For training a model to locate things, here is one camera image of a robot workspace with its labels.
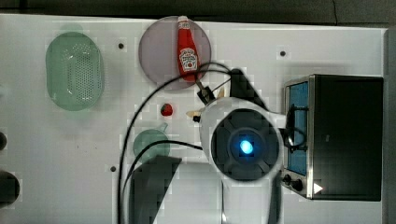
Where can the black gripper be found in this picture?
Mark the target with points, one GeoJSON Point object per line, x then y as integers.
{"type": "Point", "coordinates": [205, 94]}

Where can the large black cylinder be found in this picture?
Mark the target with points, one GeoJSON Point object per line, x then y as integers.
{"type": "Point", "coordinates": [9, 188]}

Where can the green cup with handle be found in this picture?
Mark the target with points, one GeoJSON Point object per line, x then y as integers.
{"type": "Point", "coordinates": [150, 136]}

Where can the red toy strawberry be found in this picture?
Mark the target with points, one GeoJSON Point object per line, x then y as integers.
{"type": "Point", "coordinates": [167, 110]}

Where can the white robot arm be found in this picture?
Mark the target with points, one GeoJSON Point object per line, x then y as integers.
{"type": "Point", "coordinates": [242, 141]}

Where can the green perforated colander basket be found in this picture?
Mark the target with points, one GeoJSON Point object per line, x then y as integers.
{"type": "Point", "coordinates": [75, 76]}

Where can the black cylinder near edge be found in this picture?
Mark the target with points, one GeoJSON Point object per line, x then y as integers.
{"type": "Point", "coordinates": [3, 141]}

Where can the grey round plate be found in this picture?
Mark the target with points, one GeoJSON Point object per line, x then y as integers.
{"type": "Point", "coordinates": [157, 51]}

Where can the black toaster oven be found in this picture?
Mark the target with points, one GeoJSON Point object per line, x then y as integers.
{"type": "Point", "coordinates": [335, 151]}

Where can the red ketchup bottle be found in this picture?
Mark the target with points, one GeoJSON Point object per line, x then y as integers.
{"type": "Point", "coordinates": [187, 55]}

